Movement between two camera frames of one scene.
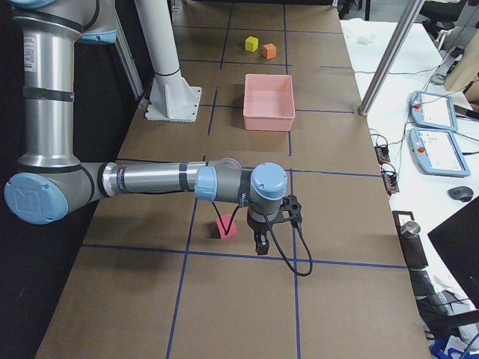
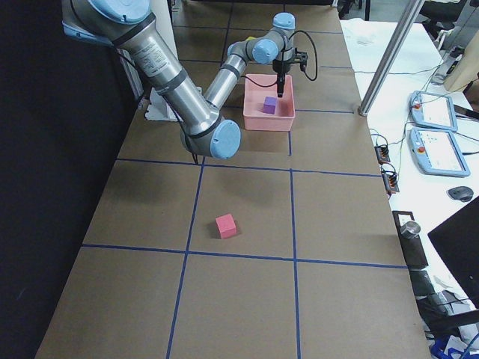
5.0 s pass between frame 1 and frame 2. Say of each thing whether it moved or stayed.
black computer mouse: stayed
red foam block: stayed
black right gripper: moved
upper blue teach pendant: stayed
